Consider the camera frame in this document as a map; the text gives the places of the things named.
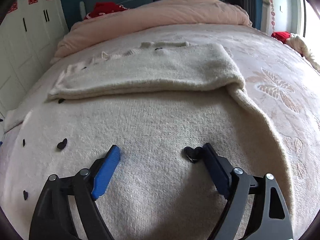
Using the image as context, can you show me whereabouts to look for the window with black frame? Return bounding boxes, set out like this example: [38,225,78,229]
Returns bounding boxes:
[302,0,319,47]

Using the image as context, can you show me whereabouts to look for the white wardrobe with red stickers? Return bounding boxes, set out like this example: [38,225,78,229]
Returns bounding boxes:
[1,0,68,116]

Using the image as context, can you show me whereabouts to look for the red cloth by window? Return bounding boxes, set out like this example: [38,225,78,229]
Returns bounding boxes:
[271,31,291,44]

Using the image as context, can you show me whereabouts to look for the cream knit sweater black hearts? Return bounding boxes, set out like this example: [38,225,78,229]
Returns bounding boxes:
[1,42,295,239]

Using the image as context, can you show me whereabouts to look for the red pillow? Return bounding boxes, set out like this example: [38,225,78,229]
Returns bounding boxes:
[84,2,127,20]

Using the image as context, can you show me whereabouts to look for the pink butterfly bed blanket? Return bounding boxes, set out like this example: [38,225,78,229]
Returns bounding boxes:
[0,22,320,240]

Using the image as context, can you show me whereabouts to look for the pink folded duvet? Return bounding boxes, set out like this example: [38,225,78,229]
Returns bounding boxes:
[50,0,252,64]

